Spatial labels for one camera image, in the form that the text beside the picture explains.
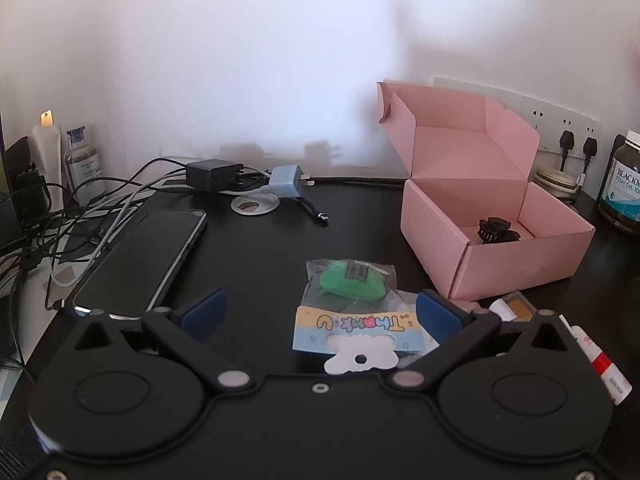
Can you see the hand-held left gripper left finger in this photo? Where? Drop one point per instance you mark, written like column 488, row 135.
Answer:
column 202, row 312

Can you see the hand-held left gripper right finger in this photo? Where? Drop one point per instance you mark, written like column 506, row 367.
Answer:
column 440, row 320

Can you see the pink cardboard box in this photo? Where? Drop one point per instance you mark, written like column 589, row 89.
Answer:
column 520, row 267

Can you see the green item plastic packet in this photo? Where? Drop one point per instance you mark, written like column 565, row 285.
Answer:
column 350, row 285

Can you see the black hair claw clip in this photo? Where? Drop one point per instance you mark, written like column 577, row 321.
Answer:
column 497, row 230

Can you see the white tube red print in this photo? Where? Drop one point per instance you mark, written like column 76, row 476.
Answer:
column 600, row 360

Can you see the black desktop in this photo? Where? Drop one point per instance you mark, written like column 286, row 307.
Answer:
column 260, row 250

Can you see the black smartphone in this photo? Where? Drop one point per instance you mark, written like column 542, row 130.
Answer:
column 145, row 255

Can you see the silver desk grommet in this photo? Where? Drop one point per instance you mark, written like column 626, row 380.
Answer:
column 254, row 206

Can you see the black power adapter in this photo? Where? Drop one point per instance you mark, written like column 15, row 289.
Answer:
column 212, row 175

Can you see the light blue charger plug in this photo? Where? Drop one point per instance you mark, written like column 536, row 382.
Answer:
column 287, row 181

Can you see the beige suction cup holder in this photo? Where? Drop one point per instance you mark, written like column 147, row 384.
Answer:
column 555, row 182

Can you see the clear bottle blue cap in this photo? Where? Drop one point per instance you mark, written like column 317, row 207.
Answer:
column 85, row 165

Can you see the white lotion bottle yellow cap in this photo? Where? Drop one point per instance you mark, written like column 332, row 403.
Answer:
column 47, row 160

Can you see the black box device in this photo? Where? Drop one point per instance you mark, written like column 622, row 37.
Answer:
column 22, row 175

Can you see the brown supplement bottle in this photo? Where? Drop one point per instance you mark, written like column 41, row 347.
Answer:
column 622, row 185

